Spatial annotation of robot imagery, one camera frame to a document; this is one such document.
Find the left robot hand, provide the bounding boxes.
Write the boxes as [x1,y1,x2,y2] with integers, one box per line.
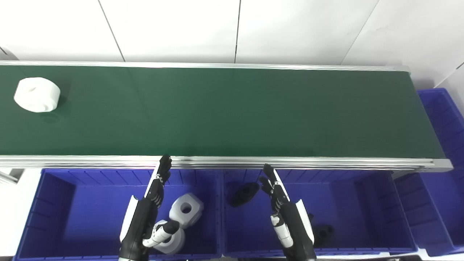
[119,155,180,261]

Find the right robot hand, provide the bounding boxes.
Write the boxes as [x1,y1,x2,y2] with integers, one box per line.
[258,164,317,261]

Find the white cylindrical plastic part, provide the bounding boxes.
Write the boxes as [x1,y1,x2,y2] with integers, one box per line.
[14,77,61,113]

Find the black plastic part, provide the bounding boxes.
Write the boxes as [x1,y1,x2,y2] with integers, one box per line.
[312,224,335,249]
[227,182,260,208]

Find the white plastic part with hole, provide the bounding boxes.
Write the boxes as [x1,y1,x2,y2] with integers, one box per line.
[154,220,186,255]
[169,193,204,229]

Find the blue plastic bin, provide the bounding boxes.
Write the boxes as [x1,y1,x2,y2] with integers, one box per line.
[393,88,464,257]
[221,169,419,258]
[14,167,223,261]

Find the green conveyor belt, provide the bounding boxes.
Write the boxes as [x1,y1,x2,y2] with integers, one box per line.
[0,65,446,158]
[0,60,453,173]

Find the aluminium conveyor leg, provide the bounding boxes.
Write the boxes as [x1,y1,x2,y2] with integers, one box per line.
[0,169,24,185]

